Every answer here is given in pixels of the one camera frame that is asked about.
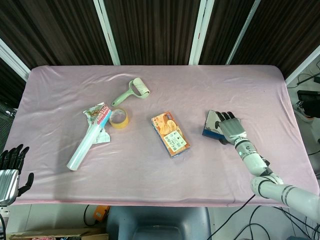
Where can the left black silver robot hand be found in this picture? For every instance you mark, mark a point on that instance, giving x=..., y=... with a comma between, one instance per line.
x=8, y=185

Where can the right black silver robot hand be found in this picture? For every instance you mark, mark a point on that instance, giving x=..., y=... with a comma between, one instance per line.
x=232, y=128

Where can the dark blue rectangular box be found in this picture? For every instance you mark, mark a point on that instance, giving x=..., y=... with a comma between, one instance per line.
x=211, y=120

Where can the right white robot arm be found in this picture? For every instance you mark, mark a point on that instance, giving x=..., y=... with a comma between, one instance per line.
x=252, y=160

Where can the orange blue snack box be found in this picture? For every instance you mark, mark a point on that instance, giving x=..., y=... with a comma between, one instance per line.
x=172, y=136

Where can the brown cardboard box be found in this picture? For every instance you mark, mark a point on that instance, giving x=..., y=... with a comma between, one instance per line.
x=50, y=235

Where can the white orange sneaker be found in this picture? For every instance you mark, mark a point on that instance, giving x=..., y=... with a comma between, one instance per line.
x=310, y=117

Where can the black electronic device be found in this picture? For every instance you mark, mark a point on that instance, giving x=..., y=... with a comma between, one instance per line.
x=307, y=96

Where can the plastic food wrap roll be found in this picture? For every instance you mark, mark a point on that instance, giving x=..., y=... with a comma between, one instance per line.
x=85, y=145

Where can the pink tablecloth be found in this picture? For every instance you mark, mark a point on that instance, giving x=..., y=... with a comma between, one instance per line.
x=160, y=180

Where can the orange device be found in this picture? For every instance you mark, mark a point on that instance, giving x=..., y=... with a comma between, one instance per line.
x=100, y=213

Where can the yellow tape roll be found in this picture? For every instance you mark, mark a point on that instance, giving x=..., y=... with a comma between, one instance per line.
x=123, y=123

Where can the crumpled printed paper wrapper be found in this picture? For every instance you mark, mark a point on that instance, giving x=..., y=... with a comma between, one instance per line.
x=90, y=112

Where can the green lint roller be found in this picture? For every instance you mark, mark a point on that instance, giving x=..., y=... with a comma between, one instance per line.
x=125, y=96

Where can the grey plastic chair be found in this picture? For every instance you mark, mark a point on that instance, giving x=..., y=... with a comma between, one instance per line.
x=157, y=222

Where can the dark slatted folding screen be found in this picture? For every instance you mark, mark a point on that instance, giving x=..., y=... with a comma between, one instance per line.
x=155, y=30

